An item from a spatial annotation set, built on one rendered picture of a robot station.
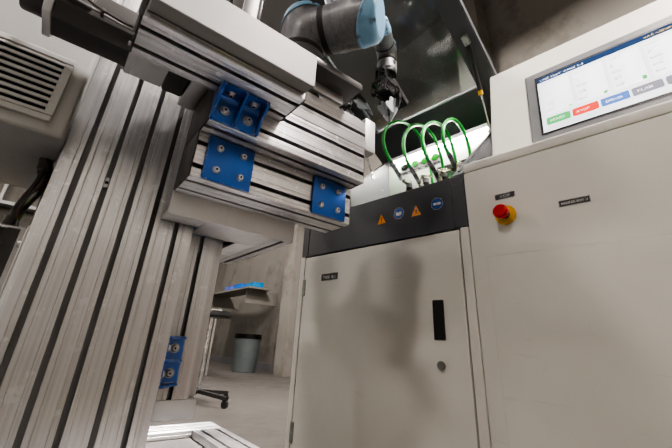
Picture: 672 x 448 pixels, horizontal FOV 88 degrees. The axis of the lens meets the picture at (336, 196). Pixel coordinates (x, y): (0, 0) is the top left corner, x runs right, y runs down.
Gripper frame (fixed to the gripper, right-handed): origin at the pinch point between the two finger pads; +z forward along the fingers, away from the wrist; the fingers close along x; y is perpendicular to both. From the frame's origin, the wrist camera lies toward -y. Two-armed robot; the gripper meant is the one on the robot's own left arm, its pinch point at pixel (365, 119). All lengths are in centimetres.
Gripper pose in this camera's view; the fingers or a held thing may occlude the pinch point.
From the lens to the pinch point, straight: 145.9
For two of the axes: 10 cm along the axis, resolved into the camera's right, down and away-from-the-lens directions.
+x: 5.5, -5.0, -6.7
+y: -5.5, 3.8, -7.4
